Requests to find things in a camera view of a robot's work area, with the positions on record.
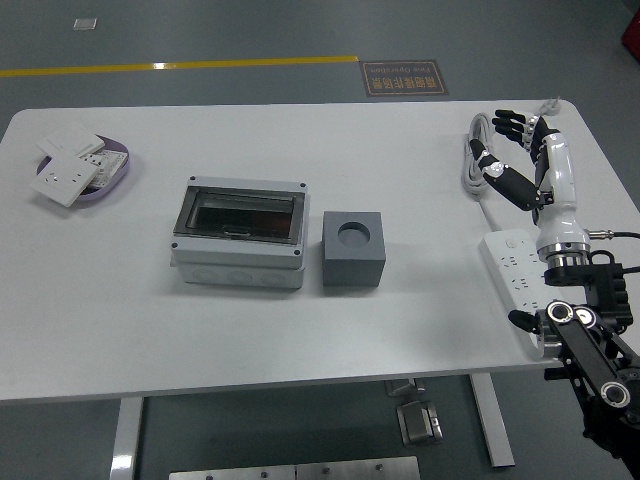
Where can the white power strip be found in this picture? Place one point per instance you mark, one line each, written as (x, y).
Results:
(515, 280)

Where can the white table leg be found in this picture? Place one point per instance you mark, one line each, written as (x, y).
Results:
(492, 425)
(125, 440)

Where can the grey cube with round hole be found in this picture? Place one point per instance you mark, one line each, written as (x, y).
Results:
(350, 265)

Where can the white wall socket plate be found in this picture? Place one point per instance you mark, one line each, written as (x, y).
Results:
(62, 177)

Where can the brown floor sign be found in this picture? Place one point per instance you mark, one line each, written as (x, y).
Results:
(404, 78)

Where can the purple tray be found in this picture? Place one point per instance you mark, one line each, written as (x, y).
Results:
(125, 150)

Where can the black table control panel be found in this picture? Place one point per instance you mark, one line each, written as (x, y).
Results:
(554, 374)

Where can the metal under-table bracket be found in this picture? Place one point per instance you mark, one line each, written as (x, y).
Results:
(402, 387)

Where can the yellow floor tape line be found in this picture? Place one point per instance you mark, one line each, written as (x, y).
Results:
(200, 64)

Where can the white multi-hole socket plate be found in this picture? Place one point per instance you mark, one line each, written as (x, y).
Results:
(109, 162)

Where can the white wall switch plate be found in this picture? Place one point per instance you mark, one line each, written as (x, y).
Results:
(70, 139)

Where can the metal floor socket box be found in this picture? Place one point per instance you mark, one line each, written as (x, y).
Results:
(417, 422)

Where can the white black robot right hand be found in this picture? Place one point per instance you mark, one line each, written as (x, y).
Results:
(560, 190)

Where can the small metal floor cover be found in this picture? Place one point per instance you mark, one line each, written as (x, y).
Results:
(85, 23)

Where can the grey electrical box clear lid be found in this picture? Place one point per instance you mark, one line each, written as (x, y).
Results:
(235, 270)

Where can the steel floor plate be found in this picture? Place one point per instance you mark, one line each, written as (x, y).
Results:
(300, 470)

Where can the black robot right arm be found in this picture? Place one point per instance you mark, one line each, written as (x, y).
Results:
(585, 345)

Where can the red object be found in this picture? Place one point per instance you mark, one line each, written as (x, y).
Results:
(632, 30)

